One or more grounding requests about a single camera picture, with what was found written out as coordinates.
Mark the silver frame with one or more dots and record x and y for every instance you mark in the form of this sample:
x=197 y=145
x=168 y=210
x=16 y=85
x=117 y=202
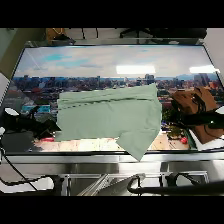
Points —
x=100 y=166

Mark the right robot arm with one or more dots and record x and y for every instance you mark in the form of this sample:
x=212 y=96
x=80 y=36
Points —
x=201 y=120

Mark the brown cardboard box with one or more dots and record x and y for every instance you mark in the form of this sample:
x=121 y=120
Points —
x=53 y=33

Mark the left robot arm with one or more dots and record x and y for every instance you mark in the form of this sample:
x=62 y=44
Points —
x=23 y=122

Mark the pale green T-shirt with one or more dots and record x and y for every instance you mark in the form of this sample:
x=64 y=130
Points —
x=110 y=116

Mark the brown garment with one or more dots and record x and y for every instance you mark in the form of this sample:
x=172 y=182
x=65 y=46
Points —
x=186 y=100

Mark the white garment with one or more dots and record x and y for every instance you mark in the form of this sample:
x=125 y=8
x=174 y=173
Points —
x=213 y=144

